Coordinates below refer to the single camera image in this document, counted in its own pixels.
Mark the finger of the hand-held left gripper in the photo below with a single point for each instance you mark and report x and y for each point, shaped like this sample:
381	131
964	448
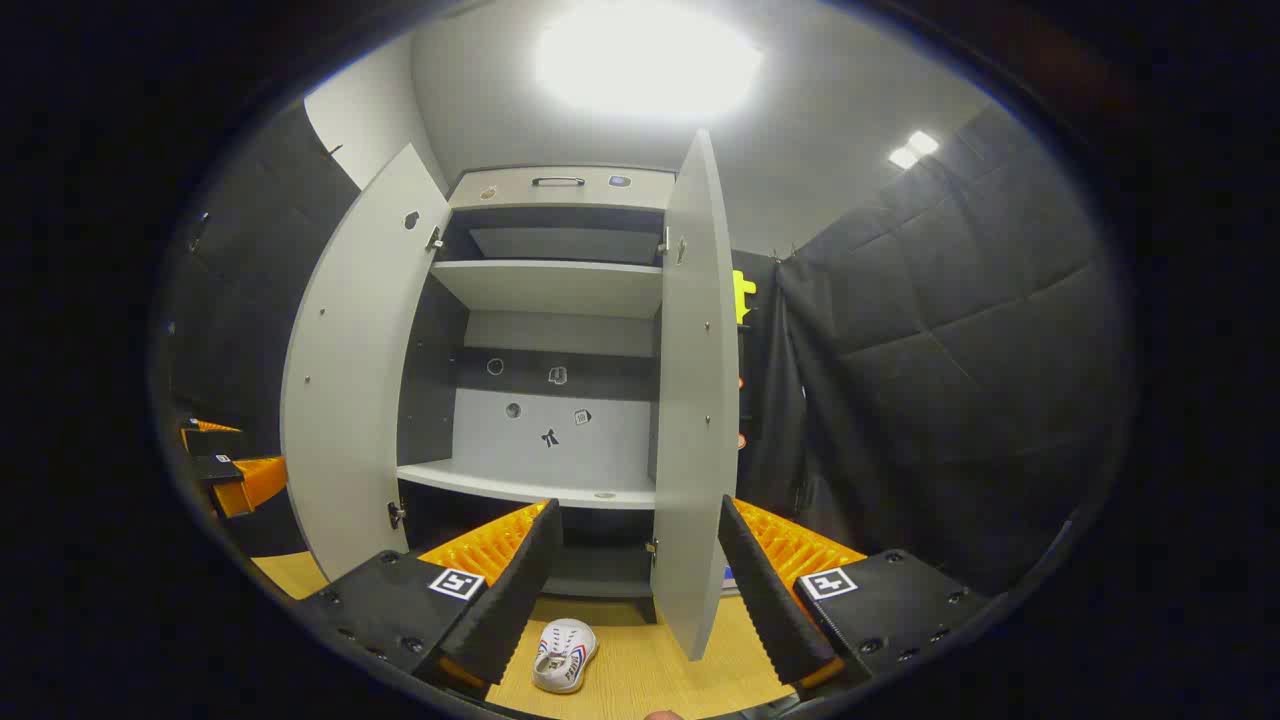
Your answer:
215	470
210	443

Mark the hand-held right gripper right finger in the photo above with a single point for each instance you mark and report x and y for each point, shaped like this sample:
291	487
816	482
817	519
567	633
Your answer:
770	610

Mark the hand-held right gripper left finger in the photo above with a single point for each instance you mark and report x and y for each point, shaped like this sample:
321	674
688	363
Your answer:
510	610

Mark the white striped canvas shoe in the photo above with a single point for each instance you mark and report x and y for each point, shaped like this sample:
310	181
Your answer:
565	640

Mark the grey shoe cabinet door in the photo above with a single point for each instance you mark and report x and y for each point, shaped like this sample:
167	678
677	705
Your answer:
350	380
695	400

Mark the grey shoe cabinet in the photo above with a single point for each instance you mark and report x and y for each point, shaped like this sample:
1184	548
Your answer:
555	290

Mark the grey cabinet drawer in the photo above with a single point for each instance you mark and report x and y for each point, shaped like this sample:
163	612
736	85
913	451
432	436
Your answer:
560	198

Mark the black backdrop cloth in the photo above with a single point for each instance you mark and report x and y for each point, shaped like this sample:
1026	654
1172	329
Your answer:
250	300
950	350

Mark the small ceiling light panel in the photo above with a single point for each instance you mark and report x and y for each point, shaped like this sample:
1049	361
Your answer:
915	150

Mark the large ceiling light panel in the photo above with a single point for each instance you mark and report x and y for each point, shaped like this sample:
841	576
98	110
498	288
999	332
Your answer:
650	60

